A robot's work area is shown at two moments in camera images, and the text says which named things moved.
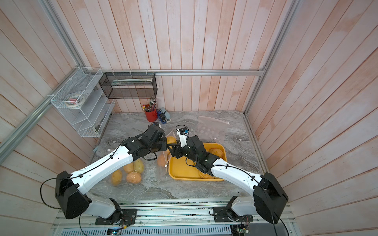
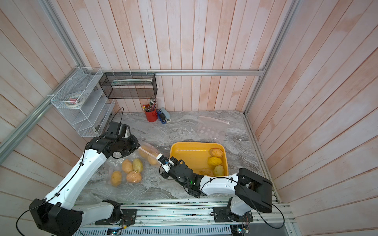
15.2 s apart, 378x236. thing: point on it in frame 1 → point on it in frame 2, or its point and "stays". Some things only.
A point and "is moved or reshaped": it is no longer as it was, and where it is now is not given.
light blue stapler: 168,117 stays
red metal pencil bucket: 151,116 stays
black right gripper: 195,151 → 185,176
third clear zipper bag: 211,129 stays
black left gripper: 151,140 → 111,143
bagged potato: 116,177 stays
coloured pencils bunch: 150,107 stays
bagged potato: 129,168 stays
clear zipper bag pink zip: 133,173 stays
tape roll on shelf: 74,101 stays
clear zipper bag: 163,157 is moved or reshaped
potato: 161,160 is moved or reshaped
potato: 167,153 is moved or reshaped
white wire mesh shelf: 83,92 stays
